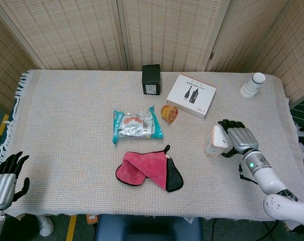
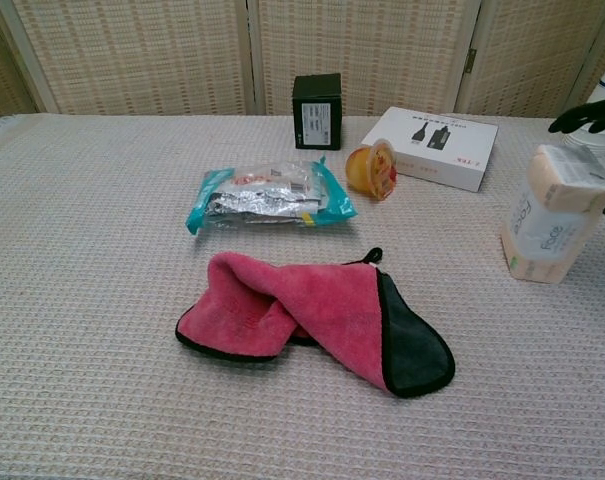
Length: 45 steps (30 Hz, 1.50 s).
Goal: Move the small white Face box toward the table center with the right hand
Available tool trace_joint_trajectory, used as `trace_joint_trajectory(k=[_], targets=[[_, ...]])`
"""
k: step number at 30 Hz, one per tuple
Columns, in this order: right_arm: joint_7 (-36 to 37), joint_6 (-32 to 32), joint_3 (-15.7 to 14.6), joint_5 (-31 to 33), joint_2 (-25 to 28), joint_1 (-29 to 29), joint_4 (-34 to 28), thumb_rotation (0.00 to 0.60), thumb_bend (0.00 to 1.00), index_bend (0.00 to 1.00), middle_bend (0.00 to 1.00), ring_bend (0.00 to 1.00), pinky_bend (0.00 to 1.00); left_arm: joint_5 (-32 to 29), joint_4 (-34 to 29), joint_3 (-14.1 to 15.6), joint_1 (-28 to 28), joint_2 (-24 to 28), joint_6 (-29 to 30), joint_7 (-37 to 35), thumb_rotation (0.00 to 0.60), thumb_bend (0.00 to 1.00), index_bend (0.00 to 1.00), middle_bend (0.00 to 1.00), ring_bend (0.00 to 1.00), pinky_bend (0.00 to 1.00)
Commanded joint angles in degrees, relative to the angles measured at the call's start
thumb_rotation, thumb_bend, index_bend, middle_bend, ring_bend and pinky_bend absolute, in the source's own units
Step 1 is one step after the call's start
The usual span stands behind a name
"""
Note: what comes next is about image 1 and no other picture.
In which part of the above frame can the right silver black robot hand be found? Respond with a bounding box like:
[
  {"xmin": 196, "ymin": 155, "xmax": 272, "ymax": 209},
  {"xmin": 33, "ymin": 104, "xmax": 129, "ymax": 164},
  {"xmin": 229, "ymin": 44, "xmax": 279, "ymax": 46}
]
[{"xmin": 218, "ymin": 119, "xmax": 260, "ymax": 158}]

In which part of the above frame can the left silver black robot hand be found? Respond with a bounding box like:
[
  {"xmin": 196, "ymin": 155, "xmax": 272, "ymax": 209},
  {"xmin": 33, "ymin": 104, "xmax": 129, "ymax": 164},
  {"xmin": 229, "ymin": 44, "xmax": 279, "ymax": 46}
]
[{"xmin": 0, "ymin": 151, "xmax": 31, "ymax": 210}]

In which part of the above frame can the white tissue pack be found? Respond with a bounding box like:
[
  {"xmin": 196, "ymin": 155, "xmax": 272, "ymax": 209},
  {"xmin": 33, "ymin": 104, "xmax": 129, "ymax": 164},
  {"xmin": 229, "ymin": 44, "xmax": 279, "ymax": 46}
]
[{"xmin": 204, "ymin": 125, "xmax": 230, "ymax": 158}]

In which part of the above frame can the flat white product box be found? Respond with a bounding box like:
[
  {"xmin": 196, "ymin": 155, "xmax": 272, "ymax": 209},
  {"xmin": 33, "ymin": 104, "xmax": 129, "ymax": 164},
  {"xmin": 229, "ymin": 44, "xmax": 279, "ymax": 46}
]
[{"xmin": 166, "ymin": 73, "xmax": 217, "ymax": 119}]

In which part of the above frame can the small black cardboard box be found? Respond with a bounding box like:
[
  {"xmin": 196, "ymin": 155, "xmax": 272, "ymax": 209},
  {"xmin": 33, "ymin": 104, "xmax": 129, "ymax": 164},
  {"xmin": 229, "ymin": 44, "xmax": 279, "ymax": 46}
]
[{"xmin": 141, "ymin": 64, "xmax": 162, "ymax": 96}]

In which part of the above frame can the white shoe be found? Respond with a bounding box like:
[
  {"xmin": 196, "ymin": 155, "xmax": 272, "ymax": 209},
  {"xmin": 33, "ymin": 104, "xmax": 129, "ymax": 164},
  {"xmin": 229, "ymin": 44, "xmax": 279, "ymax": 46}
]
[{"xmin": 37, "ymin": 215, "xmax": 54, "ymax": 237}]

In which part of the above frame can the orange jelly cup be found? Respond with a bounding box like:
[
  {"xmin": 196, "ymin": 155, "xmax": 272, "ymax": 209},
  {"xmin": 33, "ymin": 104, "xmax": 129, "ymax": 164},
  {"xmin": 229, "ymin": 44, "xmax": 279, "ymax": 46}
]
[{"xmin": 160, "ymin": 104, "xmax": 179, "ymax": 125}]

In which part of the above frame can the woven beige tablecloth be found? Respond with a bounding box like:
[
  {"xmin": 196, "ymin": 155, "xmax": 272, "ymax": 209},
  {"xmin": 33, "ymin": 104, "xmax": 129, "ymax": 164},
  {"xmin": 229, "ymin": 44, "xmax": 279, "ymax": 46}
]
[{"xmin": 0, "ymin": 69, "xmax": 299, "ymax": 223}]

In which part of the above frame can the pink and grey towel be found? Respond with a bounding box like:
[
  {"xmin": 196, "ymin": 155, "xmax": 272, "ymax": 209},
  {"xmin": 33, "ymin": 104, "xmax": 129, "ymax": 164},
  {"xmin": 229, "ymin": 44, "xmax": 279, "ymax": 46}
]
[{"xmin": 115, "ymin": 144, "xmax": 184, "ymax": 193}]

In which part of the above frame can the woven folding screen panel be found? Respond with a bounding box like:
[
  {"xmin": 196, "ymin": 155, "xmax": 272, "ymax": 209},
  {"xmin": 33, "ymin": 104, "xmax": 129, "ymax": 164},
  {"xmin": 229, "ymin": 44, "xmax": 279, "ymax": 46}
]
[
  {"xmin": 0, "ymin": 10, "xmax": 42, "ymax": 113},
  {"xmin": 116, "ymin": 0, "xmax": 230, "ymax": 72},
  {"xmin": 0, "ymin": 0, "xmax": 129, "ymax": 71},
  {"xmin": 206, "ymin": 0, "xmax": 293, "ymax": 73},
  {"xmin": 252, "ymin": 7, "xmax": 304, "ymax": 106}
]

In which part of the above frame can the teal foil snack bag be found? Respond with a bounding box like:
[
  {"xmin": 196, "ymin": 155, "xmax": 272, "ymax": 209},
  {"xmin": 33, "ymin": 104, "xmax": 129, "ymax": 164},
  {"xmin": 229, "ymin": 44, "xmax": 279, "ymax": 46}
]
[{"xmin": 112, "ymin": 105, "xmax": 164, "ymax": 145}]

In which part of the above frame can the blue padded chair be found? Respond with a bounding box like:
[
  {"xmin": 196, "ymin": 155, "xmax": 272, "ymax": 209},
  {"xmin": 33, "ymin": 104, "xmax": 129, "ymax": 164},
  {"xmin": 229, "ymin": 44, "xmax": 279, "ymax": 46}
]
[{"xmin": 94, "ymin": 214, "xmax": 204, "ymax": 241}]

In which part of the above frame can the white floor cable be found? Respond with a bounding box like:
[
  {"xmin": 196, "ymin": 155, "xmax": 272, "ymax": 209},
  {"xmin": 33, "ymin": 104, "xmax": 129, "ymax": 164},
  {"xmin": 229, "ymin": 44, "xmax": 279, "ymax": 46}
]
[{"xmin": 291, "ymin": 99, "xmax": 304, "ymax": 131}]

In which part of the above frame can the black floor cable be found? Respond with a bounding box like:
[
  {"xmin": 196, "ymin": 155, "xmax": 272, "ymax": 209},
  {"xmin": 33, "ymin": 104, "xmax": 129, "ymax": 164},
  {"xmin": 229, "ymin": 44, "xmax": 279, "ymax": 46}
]
[{"xmin": 211, "ymin": 218, "xmax": 277, "ymax": 241}]

